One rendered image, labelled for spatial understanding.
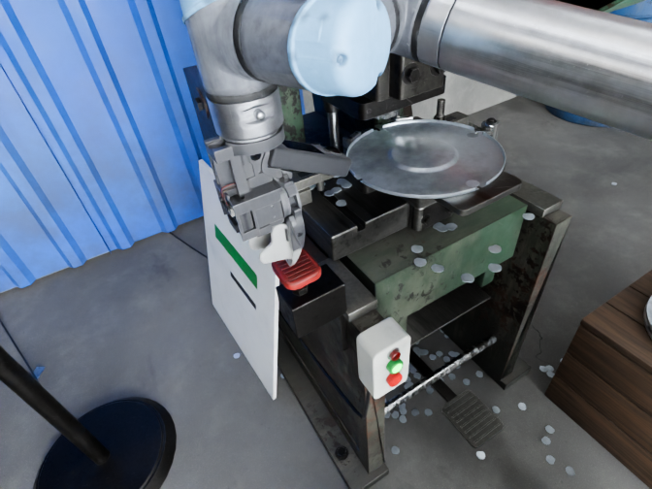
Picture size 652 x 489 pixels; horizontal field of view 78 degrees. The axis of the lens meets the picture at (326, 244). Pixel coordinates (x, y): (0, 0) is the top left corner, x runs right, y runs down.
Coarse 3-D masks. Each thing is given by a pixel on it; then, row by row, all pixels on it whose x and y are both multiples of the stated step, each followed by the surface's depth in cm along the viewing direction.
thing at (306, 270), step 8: (304, 256) 61; (272, 264) 60; (280, 264) 60; (296, 264) 59; (304, 264) 59; (312, 264) 59; (280, 272) 58; (288, 272) 58; (296, 272) 58; (304, 272) 58; (312, 272) 58; (320, 272) 58; (280, 280) 58; (288, 280) 57; (296, 280) 57; (304, 280) 57; (312, 280) 58; (288, 288) 57; (296, 288) 57
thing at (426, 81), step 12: (396, 60) 65; (408, 60) 64; (384, 72) 67; (396, 72) 66; (408, 72) 65; (420, 72) 67; (432, 72) 68; (384, 84) 68; (396, 84) 67; (408, 84) 67; (420, 84) 68; (432, 84) 70; (372, 96) 70; (384, 96) 69; (396, 96) 68; (408, 96) 68
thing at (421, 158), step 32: (384, 128) 86; (416, 128) 85; (448, 128) 83; (352, 160) 77; (384, 160) 76; (416, 160) 73; (448, 160) 72; (480, 160) 73; (384, 192) 68; (416, 192) 67; (448, 192) 66
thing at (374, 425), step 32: (192, 96) 110; (320, 256) 81; (352, 288) 71; (352, 320) 68; (288, 352) 134; (320, 352) 100; (352, 352) 74; (288, 384) 128; (320, 384) 116; (352, 384) 86; (320, 416) 117; (352, 416) 97; (384, 416) 89; (352, 448) 109; (352, 480) 103
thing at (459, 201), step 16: (512, 176) 68; (480, 192) 66; (496, 192) 65; (512, 192) 66; (416, 208) 76; (432, 208) 78; (448, 208) 65; (464, 208) 63; (480, 208) 64; (416, 224) 79; (432, 224) 80
